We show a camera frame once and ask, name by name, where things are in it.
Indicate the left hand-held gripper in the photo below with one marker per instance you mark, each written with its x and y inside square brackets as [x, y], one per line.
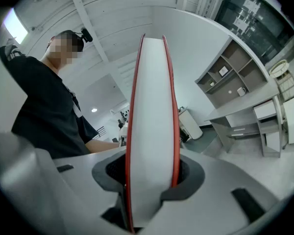
[123, 136]

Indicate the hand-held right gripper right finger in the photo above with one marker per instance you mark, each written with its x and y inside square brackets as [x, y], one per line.
[210, 187]

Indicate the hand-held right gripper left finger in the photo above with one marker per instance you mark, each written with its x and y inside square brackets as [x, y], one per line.
[83, 180]

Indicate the red hardcover book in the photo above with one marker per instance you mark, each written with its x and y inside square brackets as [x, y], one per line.
[152, 106]

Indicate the person's left forearm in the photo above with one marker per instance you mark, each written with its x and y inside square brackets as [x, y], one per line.
[100, 146]

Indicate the round ceiling downlight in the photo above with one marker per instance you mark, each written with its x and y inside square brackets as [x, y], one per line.
[94, 110]

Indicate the white curved counter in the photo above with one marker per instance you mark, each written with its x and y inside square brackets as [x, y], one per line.
[192, 125]

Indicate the white mug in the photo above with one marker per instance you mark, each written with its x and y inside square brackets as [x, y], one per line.
[241, 91]

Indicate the person's head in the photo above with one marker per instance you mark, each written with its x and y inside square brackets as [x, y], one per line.
[63, 50]

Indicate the round white stool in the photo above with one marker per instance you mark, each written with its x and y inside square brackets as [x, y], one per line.
[280, 68]

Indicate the long ceiling lamp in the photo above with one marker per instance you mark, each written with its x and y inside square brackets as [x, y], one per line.
[14, 26]

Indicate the dark glass double door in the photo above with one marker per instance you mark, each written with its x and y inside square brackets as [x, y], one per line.
[254, 21]

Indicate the black head-mounted camera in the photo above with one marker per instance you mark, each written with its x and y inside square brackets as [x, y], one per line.
[87, 35]

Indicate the black picture frame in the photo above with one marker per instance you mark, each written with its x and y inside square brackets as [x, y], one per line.
[223, 71]

